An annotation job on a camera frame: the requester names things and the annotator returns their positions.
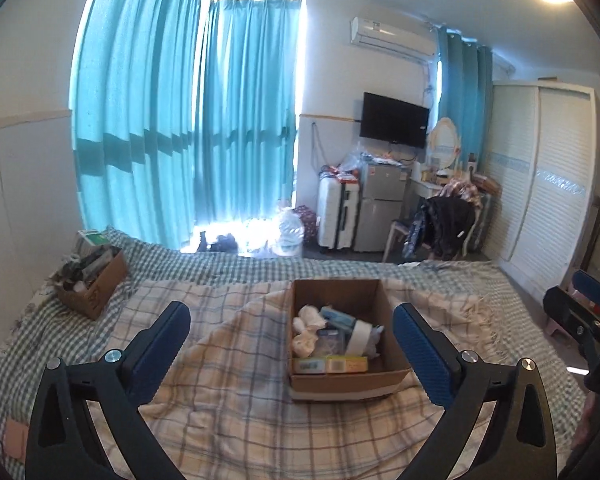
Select white air conditioner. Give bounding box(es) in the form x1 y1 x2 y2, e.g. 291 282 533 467
350 16 438 64

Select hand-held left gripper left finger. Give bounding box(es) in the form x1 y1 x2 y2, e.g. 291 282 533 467
25 300 192 480

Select clear water jug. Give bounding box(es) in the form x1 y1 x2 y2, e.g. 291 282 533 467
274 205 307 259

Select person's right hand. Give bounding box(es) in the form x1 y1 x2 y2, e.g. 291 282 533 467
571 394 600 457

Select clear plastic bag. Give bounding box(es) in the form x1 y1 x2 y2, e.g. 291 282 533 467
340 147 367 182

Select medicine box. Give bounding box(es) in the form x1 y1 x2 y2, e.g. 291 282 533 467
292 355 370 376

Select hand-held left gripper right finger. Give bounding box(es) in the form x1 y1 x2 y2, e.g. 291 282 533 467
392 302 561 480

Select clear plastic packet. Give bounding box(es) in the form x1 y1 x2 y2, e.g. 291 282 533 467
315 330 347 359

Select chair with dark clothes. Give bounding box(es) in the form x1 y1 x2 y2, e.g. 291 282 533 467
409 167 492 257

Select plaid blanket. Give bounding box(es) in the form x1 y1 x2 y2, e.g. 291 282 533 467
87 277 503 480

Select white wardrobe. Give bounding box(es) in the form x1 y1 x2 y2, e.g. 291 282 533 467
480 80 599 292

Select white cloth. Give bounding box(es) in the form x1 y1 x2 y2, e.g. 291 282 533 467
292 304 327 359

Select small cardboard box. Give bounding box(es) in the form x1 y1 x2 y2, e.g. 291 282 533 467
55 247 129 321

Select black jacket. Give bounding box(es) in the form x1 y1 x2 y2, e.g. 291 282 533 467
405 196 479 261

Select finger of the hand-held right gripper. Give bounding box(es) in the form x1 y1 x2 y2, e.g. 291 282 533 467
542 286 600 348
572 270 600 313

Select large cardboard box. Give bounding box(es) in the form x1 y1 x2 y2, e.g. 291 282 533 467
286 278 415 402

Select pink stool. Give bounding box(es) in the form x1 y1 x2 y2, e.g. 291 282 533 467
547 282 598 343

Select black television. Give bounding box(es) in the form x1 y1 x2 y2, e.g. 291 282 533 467
359 91 430 150

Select pink flat item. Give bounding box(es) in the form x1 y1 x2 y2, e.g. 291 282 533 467
5 420 29 459

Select narrow teal curtain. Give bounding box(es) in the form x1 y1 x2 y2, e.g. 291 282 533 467
435 30 494 137

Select green white box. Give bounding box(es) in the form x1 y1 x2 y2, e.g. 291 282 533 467
75 230 109 252

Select silver fridge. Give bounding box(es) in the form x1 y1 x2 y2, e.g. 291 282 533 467
354 162 412 253

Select white tape roll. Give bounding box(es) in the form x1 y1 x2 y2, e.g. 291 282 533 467
345 320 377 359

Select white suitcase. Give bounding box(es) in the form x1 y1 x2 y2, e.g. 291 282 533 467
316 175 361 252

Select dark patterned bag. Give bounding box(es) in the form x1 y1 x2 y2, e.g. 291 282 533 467
295 205 322 239

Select blue packet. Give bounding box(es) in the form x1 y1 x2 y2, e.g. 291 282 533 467
320 307 357 332

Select plaid garment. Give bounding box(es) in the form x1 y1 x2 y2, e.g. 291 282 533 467
440 177 484 209

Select dark shoes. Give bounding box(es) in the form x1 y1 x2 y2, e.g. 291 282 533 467
197 230 242 254

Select wall cable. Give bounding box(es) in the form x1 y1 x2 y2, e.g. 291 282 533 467
310 120 332 172

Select wide teal curtain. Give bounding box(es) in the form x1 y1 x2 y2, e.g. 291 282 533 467
71 0 207 254

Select oval white mirror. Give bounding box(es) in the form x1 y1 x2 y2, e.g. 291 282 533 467
426 117 460 169

